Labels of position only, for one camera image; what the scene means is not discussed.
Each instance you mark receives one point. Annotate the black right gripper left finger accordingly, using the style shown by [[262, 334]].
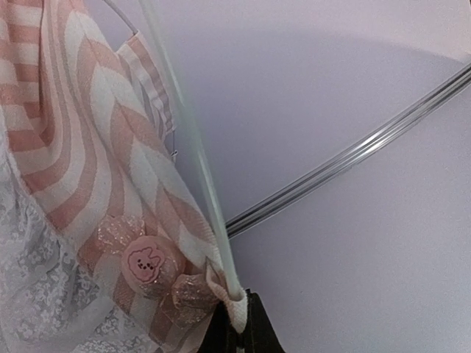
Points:
[[220, 336]]

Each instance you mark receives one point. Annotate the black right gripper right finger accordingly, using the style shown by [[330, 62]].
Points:
[[259, 335]]

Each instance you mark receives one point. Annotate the pink striped pet tent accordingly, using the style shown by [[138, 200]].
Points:
[[103, 246]]

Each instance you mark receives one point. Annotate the white tent pole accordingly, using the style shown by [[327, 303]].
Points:
[[205, 178]]

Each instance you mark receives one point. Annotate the right aluminium frame post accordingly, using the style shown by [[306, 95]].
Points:
[[352, 156]]

